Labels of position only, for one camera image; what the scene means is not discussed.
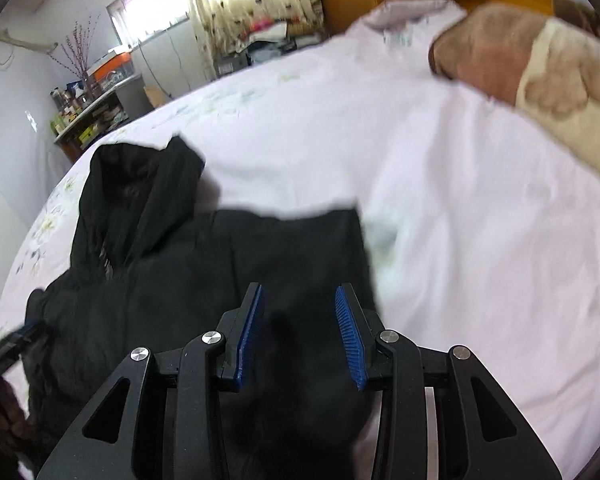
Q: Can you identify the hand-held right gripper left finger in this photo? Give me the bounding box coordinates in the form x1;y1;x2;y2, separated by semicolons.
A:
35;282;265;480

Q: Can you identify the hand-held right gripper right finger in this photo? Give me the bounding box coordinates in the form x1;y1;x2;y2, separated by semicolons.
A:
335;284;563;480

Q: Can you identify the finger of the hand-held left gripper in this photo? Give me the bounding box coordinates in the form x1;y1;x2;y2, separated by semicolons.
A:
10;320;48;348

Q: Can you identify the black padded jacket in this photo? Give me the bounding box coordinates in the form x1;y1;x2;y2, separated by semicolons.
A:
22;132;381;480

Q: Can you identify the pile of clothes and boxes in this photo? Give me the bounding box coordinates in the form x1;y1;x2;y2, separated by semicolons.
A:
215;19;326;77

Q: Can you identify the person's left hand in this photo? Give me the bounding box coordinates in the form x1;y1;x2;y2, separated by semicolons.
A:
0;377;33;443

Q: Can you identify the bed with pink floral sheet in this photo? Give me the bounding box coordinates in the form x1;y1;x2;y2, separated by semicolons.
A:
0;0;600;480

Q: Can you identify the cluttered wooden shelf unit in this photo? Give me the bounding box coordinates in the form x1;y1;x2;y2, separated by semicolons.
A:
50;72;146;161

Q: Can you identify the orange box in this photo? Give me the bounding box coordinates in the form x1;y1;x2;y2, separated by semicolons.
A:
87;50;134;86

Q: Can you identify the brown plush blanket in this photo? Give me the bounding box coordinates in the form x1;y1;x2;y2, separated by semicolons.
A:
427;2;600;186

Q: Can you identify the pink pillow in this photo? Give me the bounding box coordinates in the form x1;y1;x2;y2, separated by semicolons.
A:
350;0;468;48

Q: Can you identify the window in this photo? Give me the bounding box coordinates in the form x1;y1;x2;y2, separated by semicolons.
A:
106;0;191;43

